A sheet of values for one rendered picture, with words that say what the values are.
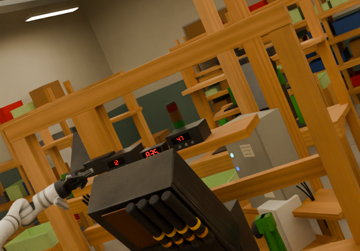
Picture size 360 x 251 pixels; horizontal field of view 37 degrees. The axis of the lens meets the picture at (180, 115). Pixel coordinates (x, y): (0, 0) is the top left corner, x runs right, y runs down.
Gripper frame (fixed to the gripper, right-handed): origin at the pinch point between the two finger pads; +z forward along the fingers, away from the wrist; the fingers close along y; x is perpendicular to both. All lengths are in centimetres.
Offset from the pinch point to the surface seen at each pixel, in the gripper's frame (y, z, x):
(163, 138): 818, -90, -492
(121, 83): 11.8, 24.5, -39.4
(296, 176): 50, 71, 25
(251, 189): 54, 51, 18
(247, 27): 0, 83, -21
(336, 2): 524, 290, -367
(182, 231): -2.6, 24.7, 41.7
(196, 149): 20.8, 40.3, 4.0
